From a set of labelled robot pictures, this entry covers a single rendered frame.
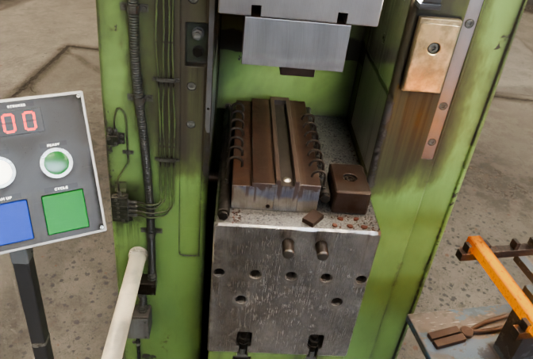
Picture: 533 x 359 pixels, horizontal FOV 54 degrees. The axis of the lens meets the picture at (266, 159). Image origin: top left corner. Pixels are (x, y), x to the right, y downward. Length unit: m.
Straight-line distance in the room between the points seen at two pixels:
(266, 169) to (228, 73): 0.44
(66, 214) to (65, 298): 1.25
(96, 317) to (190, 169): 1.03
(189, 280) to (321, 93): 0.68
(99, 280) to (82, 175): 1.30
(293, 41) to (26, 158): 0.54
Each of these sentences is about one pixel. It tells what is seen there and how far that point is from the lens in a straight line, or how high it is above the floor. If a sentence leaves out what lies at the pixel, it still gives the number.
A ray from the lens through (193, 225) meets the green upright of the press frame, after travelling 1.44.
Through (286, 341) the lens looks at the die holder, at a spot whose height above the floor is 0.52.
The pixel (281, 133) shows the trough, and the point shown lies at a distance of 1.37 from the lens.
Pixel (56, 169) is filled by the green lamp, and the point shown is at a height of 1.08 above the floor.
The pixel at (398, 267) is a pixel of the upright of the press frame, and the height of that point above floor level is 0.62.
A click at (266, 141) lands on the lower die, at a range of 1.32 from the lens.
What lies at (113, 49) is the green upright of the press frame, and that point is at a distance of 1.20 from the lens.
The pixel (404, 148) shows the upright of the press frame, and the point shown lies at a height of 1.02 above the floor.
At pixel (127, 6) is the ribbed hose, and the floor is 1.32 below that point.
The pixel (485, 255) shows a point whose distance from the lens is 1.22.
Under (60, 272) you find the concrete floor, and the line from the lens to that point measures 2.40.
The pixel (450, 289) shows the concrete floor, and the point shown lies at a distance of 2.53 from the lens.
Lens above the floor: 1.67
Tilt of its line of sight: 33 degrees down
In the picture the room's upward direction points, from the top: 7 degrees clockwise
